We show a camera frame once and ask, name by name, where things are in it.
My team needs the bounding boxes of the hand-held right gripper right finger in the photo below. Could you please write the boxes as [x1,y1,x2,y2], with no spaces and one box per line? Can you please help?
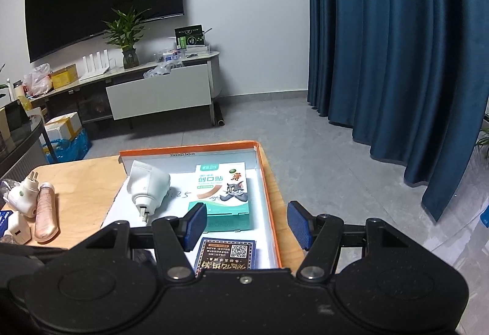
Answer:
[287,201,419,282]

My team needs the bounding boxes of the black and green box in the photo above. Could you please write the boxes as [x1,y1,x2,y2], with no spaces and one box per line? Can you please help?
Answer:
[175,25,207,49]

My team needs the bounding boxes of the dark card box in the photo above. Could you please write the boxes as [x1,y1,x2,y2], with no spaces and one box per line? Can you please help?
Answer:
[193,237,257,278]

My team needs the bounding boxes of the large white plug adapter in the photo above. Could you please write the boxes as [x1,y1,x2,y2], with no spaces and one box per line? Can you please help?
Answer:
[126,160,171,225]

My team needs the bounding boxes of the white router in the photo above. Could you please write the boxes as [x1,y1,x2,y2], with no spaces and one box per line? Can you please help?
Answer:
[78,48,118,81]

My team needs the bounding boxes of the clear plastic containers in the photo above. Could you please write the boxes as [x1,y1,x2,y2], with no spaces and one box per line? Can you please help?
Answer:
[155,48,184,62]

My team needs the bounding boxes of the potted plant in dark vase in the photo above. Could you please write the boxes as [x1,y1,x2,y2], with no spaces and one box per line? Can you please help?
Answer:
[102,6,151,70]

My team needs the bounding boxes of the blue plastic bag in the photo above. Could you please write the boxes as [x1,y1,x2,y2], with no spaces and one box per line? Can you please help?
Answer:
[40,129,92,164]

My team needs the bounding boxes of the blue curtain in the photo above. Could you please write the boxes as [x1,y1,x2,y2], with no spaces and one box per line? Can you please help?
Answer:
[306,0,489,223]

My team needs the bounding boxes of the dark round table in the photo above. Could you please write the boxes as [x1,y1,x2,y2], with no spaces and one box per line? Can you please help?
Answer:
[0,115,48,183]

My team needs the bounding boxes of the large leafy green plant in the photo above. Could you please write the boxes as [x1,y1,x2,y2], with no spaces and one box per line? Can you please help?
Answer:
[476,113,489,160]

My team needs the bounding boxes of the small black display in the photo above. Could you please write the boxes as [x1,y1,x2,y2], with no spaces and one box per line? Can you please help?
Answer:
[5,99,29,133]

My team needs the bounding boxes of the yellow box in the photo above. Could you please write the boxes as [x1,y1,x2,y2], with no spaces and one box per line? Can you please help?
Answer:
[51,65,79,89]

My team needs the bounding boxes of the white and red plastic bag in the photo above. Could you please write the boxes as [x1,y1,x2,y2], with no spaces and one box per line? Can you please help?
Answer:
[23,63,53,96]

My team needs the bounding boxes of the white cube charger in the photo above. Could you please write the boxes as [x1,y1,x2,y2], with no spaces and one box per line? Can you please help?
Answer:
[2,212,31,246]

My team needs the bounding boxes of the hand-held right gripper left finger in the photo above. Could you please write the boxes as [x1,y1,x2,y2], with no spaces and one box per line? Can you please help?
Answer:
[72,202,208,281]

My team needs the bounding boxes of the teal bandage box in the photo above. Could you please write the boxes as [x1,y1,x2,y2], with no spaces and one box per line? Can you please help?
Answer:
[187,162,253,232]

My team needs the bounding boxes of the white plug-in mosquito repeller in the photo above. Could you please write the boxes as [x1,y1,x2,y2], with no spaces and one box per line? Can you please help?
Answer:
[0,171,41,217]

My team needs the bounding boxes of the orange cardboard box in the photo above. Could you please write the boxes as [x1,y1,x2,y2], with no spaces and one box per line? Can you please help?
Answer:
[100,140,285,274]

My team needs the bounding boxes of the clear plastic bag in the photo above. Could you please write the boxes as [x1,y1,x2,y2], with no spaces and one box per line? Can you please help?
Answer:
[143,64,174,79]

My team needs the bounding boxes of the white television cabinet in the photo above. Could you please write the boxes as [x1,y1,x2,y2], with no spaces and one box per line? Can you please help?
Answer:
[28,50,222,129]

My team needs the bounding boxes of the blue cartoon tin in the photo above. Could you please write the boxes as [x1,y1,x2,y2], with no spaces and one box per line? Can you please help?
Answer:
[0,211,14,240]

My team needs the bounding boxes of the pink cosmetic tube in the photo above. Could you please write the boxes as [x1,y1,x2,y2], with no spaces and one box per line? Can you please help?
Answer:
[34,182,60,243]

